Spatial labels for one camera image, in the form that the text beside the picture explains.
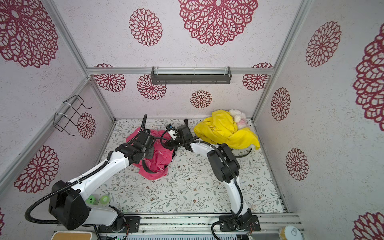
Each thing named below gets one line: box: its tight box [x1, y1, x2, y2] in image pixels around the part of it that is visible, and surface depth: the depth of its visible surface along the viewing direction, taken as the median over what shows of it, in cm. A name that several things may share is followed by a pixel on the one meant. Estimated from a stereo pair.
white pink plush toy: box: [229, 108, 249, 129], surface depth 105 cm
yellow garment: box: [193, 109, 261, 151], surface depth 101 cm
